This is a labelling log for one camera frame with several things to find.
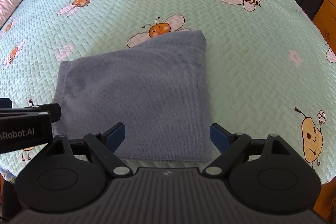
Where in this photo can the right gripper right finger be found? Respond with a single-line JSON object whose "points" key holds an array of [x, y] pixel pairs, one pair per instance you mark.
{"points": [[232, 148]]}

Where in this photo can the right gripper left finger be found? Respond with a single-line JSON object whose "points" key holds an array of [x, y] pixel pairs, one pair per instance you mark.
{"points": [[102, 148]]}

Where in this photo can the blue fleece pants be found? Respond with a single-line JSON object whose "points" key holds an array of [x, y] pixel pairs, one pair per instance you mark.
{"points": [[157, 89]]}

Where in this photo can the green quilted bee bedspread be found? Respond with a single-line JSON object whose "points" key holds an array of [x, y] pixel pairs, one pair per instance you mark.
{"points": [[268, 65]]}

